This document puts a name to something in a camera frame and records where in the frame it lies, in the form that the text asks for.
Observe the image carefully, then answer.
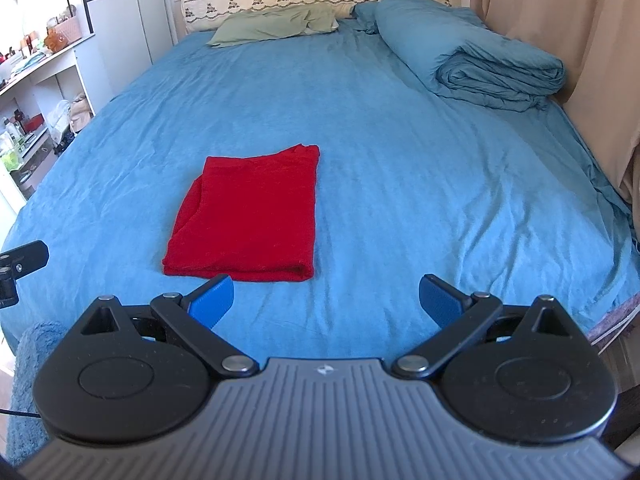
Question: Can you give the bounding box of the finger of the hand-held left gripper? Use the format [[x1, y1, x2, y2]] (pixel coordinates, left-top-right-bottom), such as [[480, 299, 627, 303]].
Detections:
[[0, 240, 50, 309]]

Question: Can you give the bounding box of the green pillow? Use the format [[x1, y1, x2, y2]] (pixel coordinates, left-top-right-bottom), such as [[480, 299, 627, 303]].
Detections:
[[206, 1, 340, 49]]

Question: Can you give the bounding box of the blue bed sheet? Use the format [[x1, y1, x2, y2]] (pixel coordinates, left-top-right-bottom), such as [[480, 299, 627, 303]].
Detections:
[[0, 20, 640, 361]]

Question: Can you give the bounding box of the red knit garment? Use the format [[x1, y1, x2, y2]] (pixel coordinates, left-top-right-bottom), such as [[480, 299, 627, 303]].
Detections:
[[161, 144, 321, 283]]

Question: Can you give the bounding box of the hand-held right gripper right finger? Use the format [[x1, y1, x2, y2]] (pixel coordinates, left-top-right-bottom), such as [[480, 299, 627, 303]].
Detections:
[[391, 274, 575, 380]]

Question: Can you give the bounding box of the blue fuzzy cloth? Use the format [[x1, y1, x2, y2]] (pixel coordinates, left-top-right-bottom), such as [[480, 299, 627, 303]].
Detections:
[[7, 320, 71, 466]]

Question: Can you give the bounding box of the white plastic bag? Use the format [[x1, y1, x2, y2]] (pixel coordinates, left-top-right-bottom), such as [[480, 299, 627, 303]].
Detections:
[[46, 100, 73, 137]]

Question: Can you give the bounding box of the pink basket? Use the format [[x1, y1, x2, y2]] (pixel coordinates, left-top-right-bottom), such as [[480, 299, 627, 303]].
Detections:
[[54, 15, 82, 45]]

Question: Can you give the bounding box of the white wardrobe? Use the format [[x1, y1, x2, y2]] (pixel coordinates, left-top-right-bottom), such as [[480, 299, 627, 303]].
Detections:
[[77, 0, 176, 98]]

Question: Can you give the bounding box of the beige curtain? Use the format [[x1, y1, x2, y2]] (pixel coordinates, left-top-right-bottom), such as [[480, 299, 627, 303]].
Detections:
[[470, 0, 640, 206]]

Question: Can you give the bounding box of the blue folded duvet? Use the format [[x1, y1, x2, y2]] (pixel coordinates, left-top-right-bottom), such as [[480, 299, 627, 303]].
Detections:
[[354, 0, 568, 112]]

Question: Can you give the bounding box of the white shelf desk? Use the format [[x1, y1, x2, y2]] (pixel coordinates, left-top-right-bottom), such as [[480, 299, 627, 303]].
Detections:
[[0, 32, 96, 201]]

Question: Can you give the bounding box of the striped mattress edge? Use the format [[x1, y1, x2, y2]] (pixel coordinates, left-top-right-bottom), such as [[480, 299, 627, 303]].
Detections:
[[587, 292, 640, 348]]

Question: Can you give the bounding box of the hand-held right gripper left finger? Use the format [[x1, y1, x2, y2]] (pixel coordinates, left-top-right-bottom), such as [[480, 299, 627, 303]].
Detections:
[[80, 274, 260, 378]]

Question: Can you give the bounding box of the beige bag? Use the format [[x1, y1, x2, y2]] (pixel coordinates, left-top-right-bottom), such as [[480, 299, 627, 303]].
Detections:
[[69, 92, 96, 133]]

